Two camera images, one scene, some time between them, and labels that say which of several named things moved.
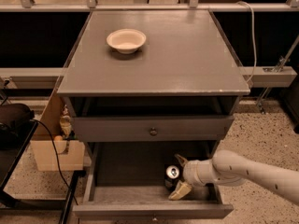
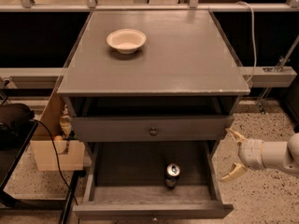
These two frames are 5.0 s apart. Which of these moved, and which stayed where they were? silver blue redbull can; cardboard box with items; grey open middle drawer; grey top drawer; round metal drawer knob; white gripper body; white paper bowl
Moved: white gripper body
Stayed: cardboard box with items; silver blue redbull can; white paper bowl; round metal drawer knob; grey top drawer; grey open middle drawer
